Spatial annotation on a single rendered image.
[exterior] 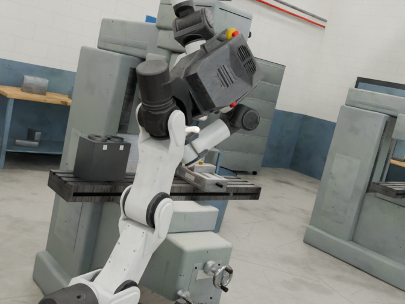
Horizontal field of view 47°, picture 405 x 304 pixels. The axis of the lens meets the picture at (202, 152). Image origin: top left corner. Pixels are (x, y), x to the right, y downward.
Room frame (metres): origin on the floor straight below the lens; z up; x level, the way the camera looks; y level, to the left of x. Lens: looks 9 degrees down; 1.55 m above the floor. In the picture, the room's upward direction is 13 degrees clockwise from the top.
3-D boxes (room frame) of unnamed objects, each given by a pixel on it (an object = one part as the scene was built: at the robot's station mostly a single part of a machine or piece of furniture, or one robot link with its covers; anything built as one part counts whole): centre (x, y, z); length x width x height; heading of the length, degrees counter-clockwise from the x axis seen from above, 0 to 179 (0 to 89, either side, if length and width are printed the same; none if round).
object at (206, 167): (2.50, -0.02, 1.06); 0.15 x 0.06 x 0.04; 130
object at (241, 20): (2.44, 0.15, 1.81); 0.47 x 0.26 x 0.16; 42
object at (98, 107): (2.90, 0.55, 0.78); 0.50 x 0.47 x 1.56; 42
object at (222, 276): (2.06, -0.20, 0.67); 0.16 x 0.12 x 0.12; 42
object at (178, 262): (2.42, 0.12, 0.47); 0.81 x 0.32 x 0.60; 42
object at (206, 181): (2.52, 0.00, 1.02); 0.35 x 0.15 x 0.11; 40
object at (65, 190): (2.43, 0.14, 0.93); 1.24 x 0.23 x 0.08; 132
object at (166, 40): (2.47, 0.17, 1.68); 0.34 x 0.24 x 0.10; 42
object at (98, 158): (2.16, 0.46, 1.07); 0.22 x 0.12 x 0.20; 143
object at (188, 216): (2.43, 0.14, 0.83); 0.50 x 0.35 x 0.12; 42
